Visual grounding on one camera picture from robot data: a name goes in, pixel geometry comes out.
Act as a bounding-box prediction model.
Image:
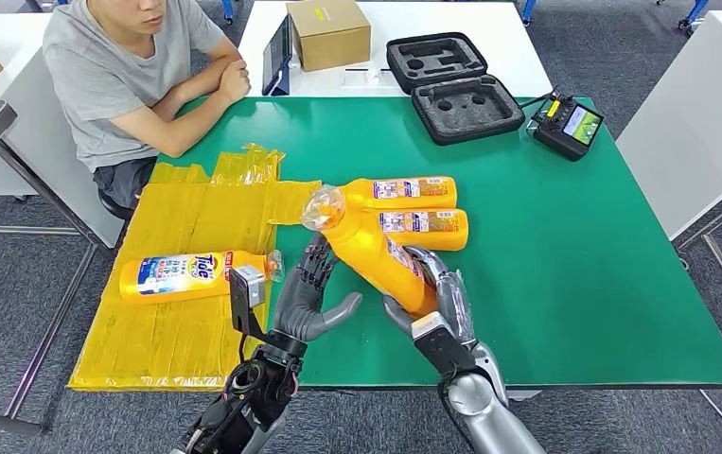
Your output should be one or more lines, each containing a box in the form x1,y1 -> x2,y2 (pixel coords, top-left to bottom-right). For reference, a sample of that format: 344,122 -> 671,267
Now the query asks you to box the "person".
42,0 -> 252,211

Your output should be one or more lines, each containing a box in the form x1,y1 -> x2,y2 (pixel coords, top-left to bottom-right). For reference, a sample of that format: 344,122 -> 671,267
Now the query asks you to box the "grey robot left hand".
271,233 -> 363,342

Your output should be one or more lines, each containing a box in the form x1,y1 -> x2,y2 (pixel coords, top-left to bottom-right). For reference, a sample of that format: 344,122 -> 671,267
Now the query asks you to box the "white table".
238,0 -> 554,98
0,12 -> 127,249
615,10 -> 722,241

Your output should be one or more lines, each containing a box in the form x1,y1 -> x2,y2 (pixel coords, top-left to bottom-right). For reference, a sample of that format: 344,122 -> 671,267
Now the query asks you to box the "yellow plastic sheet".
68,145 -> 326,393

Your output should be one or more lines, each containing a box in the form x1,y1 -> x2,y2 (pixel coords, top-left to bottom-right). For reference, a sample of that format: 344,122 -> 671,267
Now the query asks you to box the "black stool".
97,186 -> 138,220

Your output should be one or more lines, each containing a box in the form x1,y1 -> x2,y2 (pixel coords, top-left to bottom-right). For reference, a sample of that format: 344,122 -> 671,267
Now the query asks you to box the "green top work table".
156,96 -> 722,402

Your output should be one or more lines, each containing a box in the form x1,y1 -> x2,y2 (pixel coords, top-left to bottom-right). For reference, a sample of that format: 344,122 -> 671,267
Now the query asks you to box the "black foam-lined case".
386,31 -> 527,147

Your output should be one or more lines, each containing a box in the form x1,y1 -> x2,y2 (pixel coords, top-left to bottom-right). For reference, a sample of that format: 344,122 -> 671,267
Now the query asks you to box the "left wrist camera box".
228,264 -> 268,337

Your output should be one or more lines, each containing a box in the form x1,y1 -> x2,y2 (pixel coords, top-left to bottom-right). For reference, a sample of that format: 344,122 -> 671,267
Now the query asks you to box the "dark tablet on stand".
261,14 -> 295,97

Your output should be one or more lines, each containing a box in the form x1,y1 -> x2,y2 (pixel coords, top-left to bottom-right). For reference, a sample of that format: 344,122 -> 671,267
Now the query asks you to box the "black remote controller with screen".
527,89 -> 606,163

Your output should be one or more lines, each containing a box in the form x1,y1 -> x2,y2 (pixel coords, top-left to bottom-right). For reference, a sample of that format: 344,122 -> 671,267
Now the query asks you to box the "closed cardboard box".
286,0 -> 373,73

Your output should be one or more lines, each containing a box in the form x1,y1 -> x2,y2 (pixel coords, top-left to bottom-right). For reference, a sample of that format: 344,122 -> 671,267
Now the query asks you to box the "orange detergent bottle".
118,249 -> 285,306
376,208 -> 470,253
335,176 -> 459,211
300,184 -> 440,318

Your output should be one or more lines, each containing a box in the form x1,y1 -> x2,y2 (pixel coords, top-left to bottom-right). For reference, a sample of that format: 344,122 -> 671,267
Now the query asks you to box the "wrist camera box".
410,311 -> 478,377
228,264 -> 268,337

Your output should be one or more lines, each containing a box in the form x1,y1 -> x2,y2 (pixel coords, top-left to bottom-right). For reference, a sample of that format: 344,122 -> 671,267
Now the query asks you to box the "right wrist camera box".
410,311 -> 478,377

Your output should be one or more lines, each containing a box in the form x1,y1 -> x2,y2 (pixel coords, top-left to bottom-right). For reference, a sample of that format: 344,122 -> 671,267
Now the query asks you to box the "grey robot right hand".
382,245 -> 478,352

